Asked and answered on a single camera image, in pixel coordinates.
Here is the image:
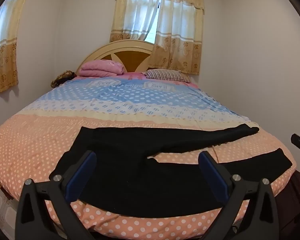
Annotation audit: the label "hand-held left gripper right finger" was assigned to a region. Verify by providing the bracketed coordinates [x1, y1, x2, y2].
[199, 151, 282, 240]

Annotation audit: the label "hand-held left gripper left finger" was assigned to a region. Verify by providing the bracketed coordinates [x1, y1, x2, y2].
[15, 150, 98, 240]

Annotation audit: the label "black pants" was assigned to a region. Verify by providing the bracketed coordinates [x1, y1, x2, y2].
[49, 124, 293, 218]

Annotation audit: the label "dark wooden furniture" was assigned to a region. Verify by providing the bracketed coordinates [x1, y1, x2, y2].
[272, 169, 300, 233]

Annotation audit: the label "polka dot bedspread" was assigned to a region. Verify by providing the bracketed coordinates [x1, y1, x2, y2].
[0, 72, 297, 240]

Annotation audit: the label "brown patterned bag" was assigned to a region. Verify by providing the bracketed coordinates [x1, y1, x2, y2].
[51, 70, 77, 88]

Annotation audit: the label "pink folded blanket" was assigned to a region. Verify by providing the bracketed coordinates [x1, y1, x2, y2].
[79, 60, 127, 77]

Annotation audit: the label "striped pillow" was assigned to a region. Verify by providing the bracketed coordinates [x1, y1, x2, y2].
[143, 69, 191, 83]

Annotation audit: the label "cream wooden headboard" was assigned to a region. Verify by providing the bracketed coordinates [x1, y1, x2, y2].
[76, 39, 154, 76]

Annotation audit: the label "beige floral window curtain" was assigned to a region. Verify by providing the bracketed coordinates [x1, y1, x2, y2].
[0, 0, 34, 98]
[109, 0, 205, 75]

